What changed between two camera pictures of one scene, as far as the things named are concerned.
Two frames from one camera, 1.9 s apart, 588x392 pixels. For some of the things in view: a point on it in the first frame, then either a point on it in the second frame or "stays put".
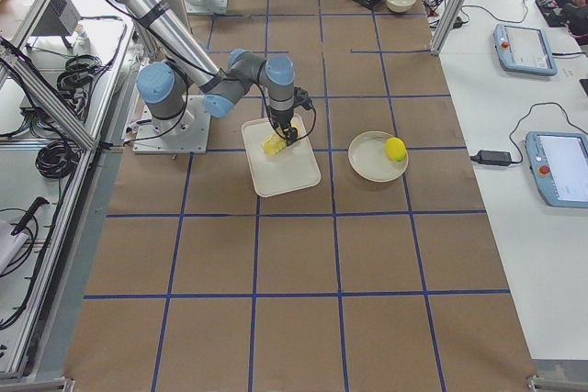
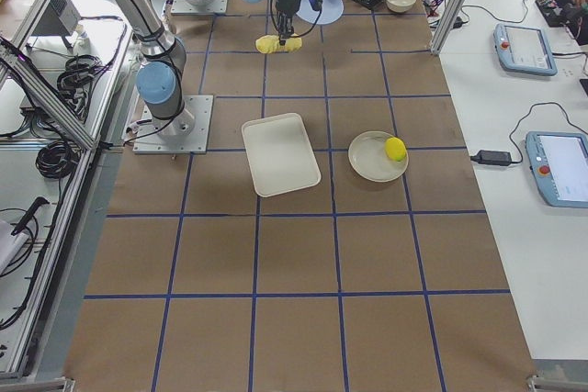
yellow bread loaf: [275, 143] → [270, 44]
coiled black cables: [57, 159] stays put
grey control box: [61, 17] stays put
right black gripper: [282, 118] → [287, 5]
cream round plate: [368, 160] stays put
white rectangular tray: [277, 167] stays put
